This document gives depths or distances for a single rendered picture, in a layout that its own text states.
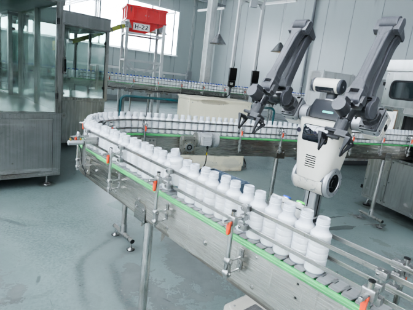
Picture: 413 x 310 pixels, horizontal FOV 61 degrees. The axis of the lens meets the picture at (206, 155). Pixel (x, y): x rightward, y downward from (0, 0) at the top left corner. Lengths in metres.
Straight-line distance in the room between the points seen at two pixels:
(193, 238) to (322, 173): 0.76
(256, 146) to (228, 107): 2.39
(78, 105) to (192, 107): 2.15
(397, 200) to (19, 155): 4.60
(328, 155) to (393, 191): 3.35
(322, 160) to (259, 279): 0.81
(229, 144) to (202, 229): 1.96
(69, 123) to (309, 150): 5.25
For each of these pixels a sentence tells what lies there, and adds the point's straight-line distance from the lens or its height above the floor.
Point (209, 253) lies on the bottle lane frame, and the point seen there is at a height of 0.87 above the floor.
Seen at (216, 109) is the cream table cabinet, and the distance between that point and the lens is 5.62.
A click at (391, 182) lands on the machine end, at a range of 5.12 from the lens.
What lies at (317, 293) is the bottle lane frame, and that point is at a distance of 1.08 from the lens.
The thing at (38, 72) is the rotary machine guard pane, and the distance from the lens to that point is 4.40.
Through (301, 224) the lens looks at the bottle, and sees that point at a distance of 1.08.
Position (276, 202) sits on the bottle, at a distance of 1.14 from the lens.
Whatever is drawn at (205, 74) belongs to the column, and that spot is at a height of 1.57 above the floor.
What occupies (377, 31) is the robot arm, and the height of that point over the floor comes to 1.79.
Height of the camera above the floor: 1.52
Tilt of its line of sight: 13 degrees down
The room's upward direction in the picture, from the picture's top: 7 degrees clockwise
